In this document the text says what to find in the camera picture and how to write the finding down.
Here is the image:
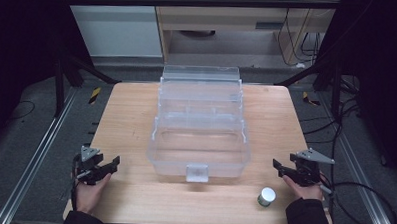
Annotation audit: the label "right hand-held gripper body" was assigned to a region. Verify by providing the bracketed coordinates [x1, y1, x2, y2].
[288, 146, 336, 189]

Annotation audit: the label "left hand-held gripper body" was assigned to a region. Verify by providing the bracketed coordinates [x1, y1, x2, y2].
[74, 144, 107, 187]

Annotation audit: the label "small silver can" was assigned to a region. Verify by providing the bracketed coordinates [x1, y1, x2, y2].
[256, 186, 277, 208]

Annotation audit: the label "clear plastic tiered storage box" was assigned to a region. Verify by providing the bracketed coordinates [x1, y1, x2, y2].
[145, 63, 255, 186]

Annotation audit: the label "person's right hand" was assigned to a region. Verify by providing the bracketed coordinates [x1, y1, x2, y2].
[281, 174, 325, 201]

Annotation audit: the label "person's left hand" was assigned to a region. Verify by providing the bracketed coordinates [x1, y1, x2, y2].
[74, 171, 113, 217]

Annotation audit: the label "yellow black tape strip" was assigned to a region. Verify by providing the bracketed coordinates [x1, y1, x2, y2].
[301, 91, 322, 107]
[88, 86, 102, 106]

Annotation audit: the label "black metal stand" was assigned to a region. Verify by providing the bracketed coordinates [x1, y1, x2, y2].
[273, 59, 345, 122]
[51, 48, 124, 121]

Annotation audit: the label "white cabinet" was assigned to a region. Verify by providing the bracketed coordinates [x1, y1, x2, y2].
[59, 0, 165, 61]

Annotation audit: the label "light wooden cabinet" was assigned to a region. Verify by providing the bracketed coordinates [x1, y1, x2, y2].
[149, 0, 341, 69]

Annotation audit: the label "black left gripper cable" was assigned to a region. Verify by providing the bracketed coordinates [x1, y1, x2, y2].
[69, 153, 83, 213]

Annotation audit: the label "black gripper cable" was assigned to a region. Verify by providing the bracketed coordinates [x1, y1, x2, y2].
[317, 172, 397, 224]
[69, 153, 83, 213]

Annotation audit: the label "aluminium floor rail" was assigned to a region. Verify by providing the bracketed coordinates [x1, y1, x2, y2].
[0, 84, 79, 224]
[311, 91, 397, 224]

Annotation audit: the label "black floor cables bundle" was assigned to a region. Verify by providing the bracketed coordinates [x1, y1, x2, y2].
[297, 74, 367, 147]

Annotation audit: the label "thin black floor cable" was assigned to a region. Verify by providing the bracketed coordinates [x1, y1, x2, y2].
[5, 98, 37, 123]

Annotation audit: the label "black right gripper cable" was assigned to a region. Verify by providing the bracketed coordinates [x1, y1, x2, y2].
[317, 172, 397, 224]

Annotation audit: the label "black cables behind cabinet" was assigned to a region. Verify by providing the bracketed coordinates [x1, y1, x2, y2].
[275, 7, 326, 68]

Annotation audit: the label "black horizontal frame bar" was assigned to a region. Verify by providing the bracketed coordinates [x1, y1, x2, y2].
[64, 0, 342, 16]

